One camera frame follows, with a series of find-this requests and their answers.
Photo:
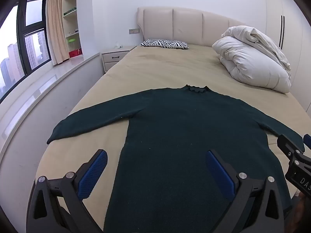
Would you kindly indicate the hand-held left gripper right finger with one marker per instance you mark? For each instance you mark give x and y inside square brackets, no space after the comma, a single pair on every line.
[220,174]

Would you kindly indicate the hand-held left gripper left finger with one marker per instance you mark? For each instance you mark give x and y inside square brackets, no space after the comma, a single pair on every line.
[93,172]

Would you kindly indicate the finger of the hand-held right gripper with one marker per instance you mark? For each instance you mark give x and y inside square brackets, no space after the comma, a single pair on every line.
[307,140]
[289,148]

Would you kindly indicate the dark green sweater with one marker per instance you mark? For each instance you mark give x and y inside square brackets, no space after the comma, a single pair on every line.
[170,138]

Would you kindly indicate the person's right forearm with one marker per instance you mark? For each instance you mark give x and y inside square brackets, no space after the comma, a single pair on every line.
[303,206]

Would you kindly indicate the white window sill ledge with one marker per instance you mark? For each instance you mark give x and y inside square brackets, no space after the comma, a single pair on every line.
[48,87]

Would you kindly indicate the white folded duvet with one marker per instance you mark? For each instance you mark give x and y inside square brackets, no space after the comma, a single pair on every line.
[250,58]

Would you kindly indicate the white wardrobe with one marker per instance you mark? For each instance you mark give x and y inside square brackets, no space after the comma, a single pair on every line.
[296,41]

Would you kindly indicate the white nightstand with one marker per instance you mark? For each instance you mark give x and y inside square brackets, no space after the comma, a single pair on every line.
[114,59]

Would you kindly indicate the red box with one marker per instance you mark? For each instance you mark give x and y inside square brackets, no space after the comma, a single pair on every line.
[74,53]

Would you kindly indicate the bed with beige sheet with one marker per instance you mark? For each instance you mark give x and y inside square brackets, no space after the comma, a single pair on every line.
[158,70]

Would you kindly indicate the green lidded container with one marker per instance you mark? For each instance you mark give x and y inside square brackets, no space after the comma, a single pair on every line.
[72,41]

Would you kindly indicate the zebra print pillow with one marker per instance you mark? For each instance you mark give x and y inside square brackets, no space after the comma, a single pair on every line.
[165,43]

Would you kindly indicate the beige curtain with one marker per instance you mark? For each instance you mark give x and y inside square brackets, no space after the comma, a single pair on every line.
[57,29]

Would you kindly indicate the cream padded headboard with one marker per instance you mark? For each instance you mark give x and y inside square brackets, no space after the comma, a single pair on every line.
[187,26]

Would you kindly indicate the white shelf unit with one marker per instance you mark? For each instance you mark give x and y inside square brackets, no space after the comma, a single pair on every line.
[70,21]

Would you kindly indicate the black framed window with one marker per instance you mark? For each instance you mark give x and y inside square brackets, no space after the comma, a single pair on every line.
[21,36]

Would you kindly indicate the green shelf items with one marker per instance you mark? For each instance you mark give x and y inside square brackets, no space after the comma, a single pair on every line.
[70,11]

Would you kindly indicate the wall switch panel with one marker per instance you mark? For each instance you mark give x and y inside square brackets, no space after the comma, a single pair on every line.
[134,31]

